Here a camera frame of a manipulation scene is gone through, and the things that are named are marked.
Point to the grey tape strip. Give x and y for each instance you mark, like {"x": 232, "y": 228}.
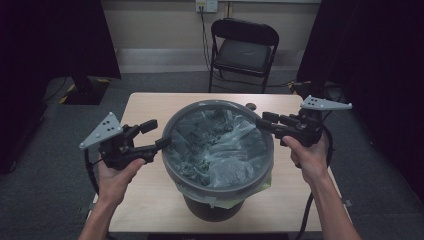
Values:
{"x": 87, "y": 209}
{"x": 347, "y": 202}

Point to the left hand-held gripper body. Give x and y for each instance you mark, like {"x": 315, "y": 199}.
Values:
{"x": 115, "y": 150}

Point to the black curtain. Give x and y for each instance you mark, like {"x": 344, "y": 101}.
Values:
{"x": 376, "y": 66}
{"x": 50, "y": 50}

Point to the black trash bin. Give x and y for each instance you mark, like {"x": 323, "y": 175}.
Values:
{"x": 213, "y": 213}

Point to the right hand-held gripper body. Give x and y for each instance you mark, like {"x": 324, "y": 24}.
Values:
{"x": 308, "y": 128}

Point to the white wall socket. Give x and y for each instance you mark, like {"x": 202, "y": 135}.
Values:
{"x": 206, "y": 5}

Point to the person's left hand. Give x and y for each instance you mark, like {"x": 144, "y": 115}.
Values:
{"x": 115, "y": 183}

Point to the green-printed plastic trash bag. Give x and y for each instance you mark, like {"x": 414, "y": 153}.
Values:
{"x": 220, "y": 150}

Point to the person's right hand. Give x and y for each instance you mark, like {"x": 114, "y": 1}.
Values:
{"x": 311, "y": 163}

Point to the black folding chair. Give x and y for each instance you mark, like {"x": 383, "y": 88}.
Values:
{"x": 243, "y": 55}

